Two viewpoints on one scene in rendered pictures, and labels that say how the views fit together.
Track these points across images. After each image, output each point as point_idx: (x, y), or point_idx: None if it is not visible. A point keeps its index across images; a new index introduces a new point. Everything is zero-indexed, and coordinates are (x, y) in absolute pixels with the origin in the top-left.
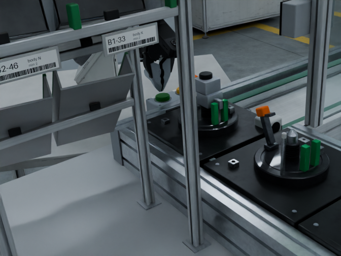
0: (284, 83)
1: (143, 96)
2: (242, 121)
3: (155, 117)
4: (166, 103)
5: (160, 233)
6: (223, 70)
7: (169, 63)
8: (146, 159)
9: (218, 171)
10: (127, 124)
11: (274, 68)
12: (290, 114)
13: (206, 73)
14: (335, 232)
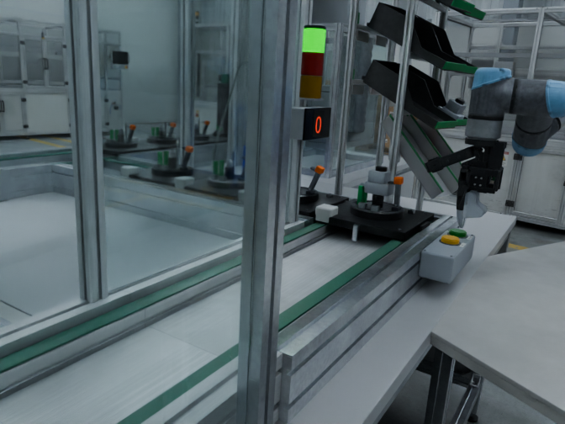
0: (351, 267)
1: (390, 151)
2: (349, 214)
3: (427, 216)
4: (445, 231)
5: None
6: (562, 409)
7: None
8: (388, 198)
9: (335, 195)
10: (445, 217)
11: (380, 277)
12: (323, 257)
13: (381, 166)
14: None
